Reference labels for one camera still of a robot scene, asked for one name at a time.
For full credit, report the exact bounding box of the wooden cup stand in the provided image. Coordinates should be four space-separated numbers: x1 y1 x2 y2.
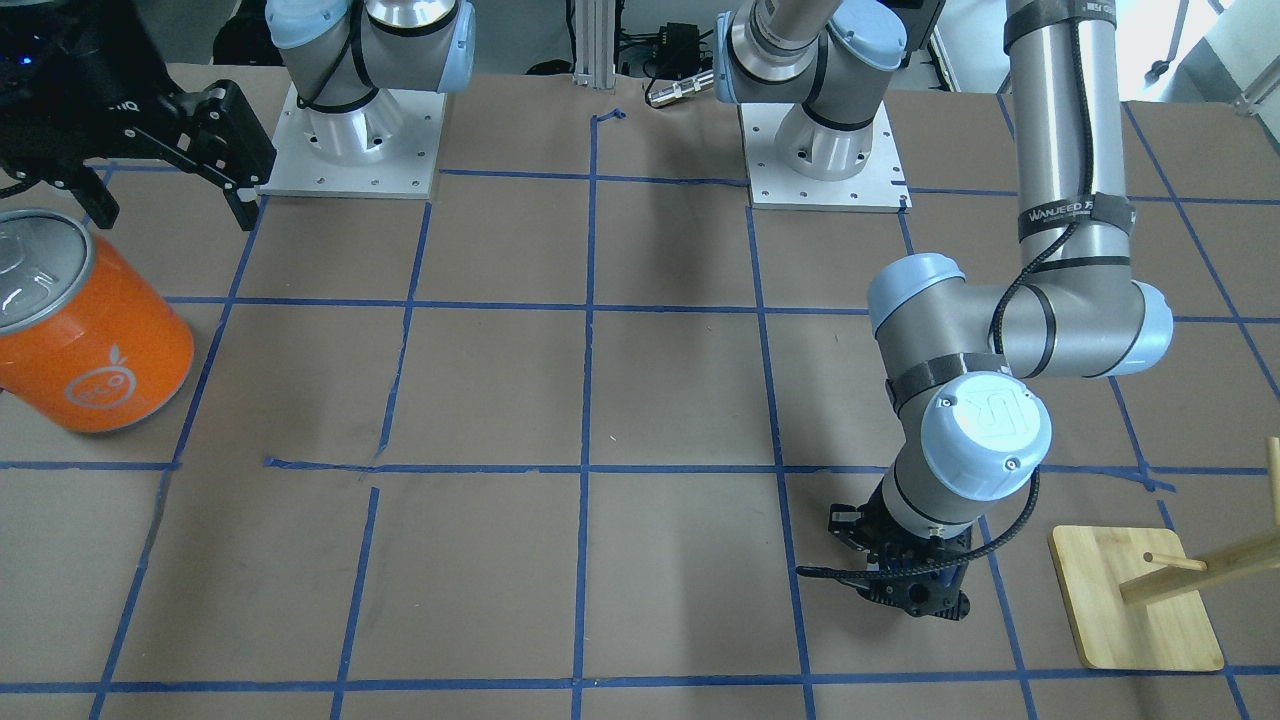
1044 436 1277 673

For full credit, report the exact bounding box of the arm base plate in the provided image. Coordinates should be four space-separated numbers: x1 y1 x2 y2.
739 102 913 213
259 88 448 200

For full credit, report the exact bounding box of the silver metal connector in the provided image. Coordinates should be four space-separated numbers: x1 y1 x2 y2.
645 70 716 109

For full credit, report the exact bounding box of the aluminium frame post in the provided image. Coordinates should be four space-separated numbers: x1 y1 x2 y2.
566 1 620 94

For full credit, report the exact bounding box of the orange metal can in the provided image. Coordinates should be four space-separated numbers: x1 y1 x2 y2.
1 208 195 433

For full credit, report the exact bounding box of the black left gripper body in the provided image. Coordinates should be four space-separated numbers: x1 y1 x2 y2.
827 486 972 623

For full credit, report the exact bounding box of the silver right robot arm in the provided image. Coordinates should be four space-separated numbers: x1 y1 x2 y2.
1 1 475 231

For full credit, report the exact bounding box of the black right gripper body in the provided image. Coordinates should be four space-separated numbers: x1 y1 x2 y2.
3 26 191 182

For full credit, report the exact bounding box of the black electronics box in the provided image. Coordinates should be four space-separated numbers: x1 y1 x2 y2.
650 22 703 79

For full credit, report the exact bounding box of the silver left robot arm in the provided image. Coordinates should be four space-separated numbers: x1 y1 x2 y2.
714 1 1174 620

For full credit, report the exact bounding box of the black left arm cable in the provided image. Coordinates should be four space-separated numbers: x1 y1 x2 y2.
796 0 1091 585

